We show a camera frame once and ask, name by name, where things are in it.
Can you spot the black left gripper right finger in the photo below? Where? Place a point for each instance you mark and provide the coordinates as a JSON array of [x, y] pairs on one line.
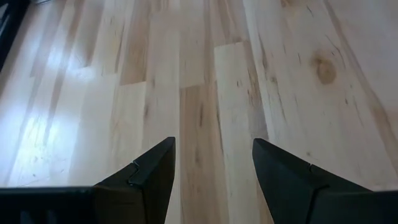
[[286, 186]]

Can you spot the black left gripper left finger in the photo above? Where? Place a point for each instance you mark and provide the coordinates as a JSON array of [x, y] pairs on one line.
[[149, 193]]

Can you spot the black aluminium table frame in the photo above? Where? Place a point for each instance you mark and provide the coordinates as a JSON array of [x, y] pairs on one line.
[[9, 28]]

